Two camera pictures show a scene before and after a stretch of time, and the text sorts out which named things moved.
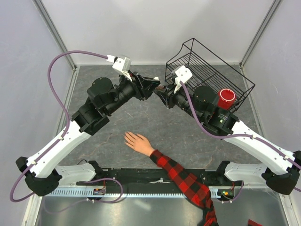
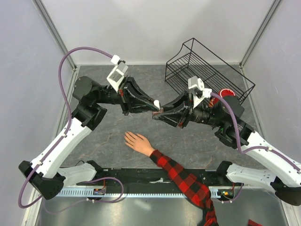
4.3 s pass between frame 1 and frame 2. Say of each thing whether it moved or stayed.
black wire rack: stayed
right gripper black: moved
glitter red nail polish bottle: moved
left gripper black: moved
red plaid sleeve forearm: stayed
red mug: stayed
